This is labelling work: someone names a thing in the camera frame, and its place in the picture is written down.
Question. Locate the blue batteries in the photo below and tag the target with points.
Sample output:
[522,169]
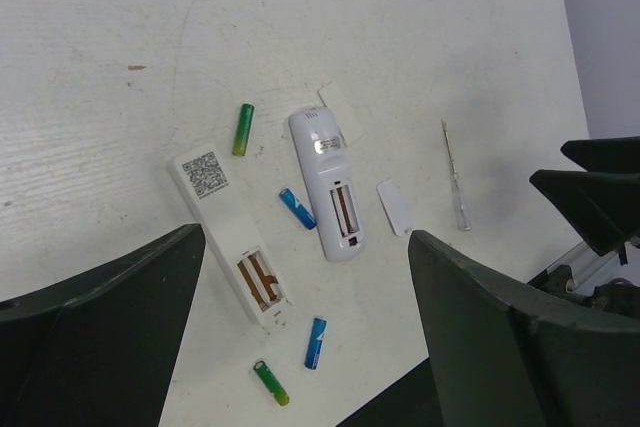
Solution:
[316,339]

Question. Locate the slim remote battery cover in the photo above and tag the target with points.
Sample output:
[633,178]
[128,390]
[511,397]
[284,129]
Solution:
[333,98]

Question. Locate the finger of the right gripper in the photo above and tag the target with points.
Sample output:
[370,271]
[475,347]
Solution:
[611,156]

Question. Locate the wide white remote with display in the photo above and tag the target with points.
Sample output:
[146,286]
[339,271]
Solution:
[327,175]

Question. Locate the green batteries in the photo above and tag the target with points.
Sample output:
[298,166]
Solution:
[271,383]

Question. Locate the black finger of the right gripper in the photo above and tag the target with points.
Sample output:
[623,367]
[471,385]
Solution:
[603,208]

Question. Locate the slim white remote control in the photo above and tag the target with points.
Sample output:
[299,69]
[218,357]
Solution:
[231,233]

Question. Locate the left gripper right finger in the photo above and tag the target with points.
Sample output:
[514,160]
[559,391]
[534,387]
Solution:
[504,353]

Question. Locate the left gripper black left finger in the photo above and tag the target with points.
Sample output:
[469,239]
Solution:
[99,348]

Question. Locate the wide remote battery cover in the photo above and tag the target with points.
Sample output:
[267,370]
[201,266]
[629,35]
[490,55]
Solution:
[396,207]

